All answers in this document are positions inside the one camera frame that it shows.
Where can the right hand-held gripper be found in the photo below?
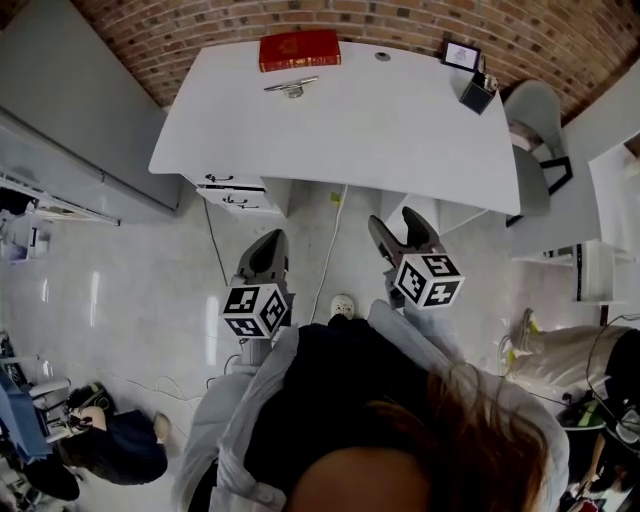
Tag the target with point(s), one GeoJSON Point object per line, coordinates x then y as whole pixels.
{"type": "Point", "coordinates": [427, 280]}

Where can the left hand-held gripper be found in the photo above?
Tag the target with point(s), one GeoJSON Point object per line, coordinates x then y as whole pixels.
{"type": "Point", "coordinates": [257, 310]}

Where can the silver metal object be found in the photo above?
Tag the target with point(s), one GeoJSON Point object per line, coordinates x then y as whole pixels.
{"type": "Point", "coordinates": [291, 85]}

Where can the person's left forearm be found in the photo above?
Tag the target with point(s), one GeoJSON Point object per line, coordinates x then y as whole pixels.
{"type": "Point", "coordinates": [220, 400]}

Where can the person's right forearm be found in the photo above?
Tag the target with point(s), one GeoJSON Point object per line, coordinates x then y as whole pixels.
{"type": "Point", "coordinates": [407, 327]}

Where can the white desk drawer unit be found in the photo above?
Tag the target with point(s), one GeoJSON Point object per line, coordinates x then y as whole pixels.
{"type": "Point", "coordinates": [235, 192]}

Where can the person's white shoe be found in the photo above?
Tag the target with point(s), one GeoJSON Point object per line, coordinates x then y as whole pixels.
{"type": "Point", "coordinates": [343, 305]}

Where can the person's dark torso clothing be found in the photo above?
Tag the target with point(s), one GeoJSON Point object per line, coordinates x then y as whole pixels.
{"type": "Point", "coordinates": [340, 385]}

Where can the dark square pen holder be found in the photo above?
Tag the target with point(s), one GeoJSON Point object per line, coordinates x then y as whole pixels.
{"type": "Point", "coordinates": [475, 94]}

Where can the grey chair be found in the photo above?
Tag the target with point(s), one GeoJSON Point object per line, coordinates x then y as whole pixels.
{"type": "Point", "coordinates": [536, 150]}

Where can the white shelf unit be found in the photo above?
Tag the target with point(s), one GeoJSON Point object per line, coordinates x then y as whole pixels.
{"type": "Point", "coordinates": [597, 227]}

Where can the red book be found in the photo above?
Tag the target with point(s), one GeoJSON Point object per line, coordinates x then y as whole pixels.
{"type": "Point", "coordinates": [298, 49]}

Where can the grey cabinet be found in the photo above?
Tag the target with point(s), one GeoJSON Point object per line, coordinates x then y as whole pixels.
{"type": "Point", "coordinates": [75, 120]}

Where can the black picture frame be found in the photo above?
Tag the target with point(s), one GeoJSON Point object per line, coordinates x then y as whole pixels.
{"type": "Point", "coordinates": [460, 54]}

